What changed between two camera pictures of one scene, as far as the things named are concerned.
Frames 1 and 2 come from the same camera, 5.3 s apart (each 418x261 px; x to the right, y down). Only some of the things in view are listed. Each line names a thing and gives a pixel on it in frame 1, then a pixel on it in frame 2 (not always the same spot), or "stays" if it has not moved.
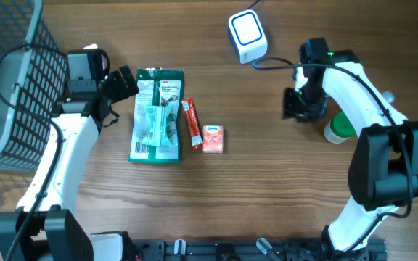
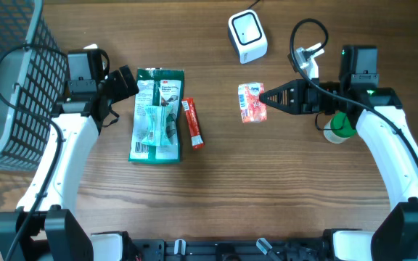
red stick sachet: (193, 123) stays
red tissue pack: (212, 139) to (252, 110)
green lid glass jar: (339, 129) stays
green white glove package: (157, 117) stays
